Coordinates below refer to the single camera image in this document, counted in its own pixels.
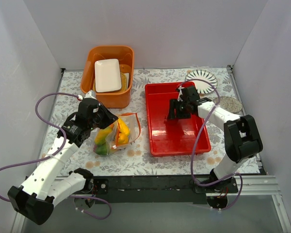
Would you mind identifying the yellow elongated mango toy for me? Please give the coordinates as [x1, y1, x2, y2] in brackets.
[118, 118, 130, 136]

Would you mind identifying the orange green mango toy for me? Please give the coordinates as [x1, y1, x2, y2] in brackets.
[94, 144, 108, 156]

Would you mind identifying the aluminium frame rail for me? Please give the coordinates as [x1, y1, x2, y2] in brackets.
[21, 175, 282, 197]

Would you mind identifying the speckled round coaster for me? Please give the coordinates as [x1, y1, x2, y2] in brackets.
[219, 96, 243, 114]

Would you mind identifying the yellow tray in bin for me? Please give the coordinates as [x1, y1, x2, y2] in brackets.
[93, 72, 128, 93]

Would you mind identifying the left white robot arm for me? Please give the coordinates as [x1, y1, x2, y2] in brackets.
[8, 98, 118, 225]

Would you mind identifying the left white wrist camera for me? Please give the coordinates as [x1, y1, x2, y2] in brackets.
[84, 90, 96, 99]

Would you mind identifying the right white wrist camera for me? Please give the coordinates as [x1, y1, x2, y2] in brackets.
[176, 85, 184, 102]

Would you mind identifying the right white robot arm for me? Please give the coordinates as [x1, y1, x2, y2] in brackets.
[168, 84, 263, 193]

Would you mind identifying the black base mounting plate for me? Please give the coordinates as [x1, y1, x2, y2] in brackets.
[65, 173, 238, 204]

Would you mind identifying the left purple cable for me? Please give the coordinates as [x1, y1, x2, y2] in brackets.
[0, 92, 112, 220]

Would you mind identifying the green yellow papaya toy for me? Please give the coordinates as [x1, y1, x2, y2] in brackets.
[94, 127, 112, 146]

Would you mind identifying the clear zip top bag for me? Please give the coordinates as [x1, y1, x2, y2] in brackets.
[93, 113, 141, 156]

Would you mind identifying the red plastic tray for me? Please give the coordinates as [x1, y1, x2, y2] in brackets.
[145, 82, 204, 157]

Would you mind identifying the white rectangular plate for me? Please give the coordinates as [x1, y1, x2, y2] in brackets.
[95, 59, 120, 81]

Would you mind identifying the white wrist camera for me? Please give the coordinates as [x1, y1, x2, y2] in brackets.
[84, 90, 96, 99]
[176, 85, 184, 102]

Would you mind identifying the white striped round plate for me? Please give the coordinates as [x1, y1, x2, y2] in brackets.
[185, 69, 218, 95]

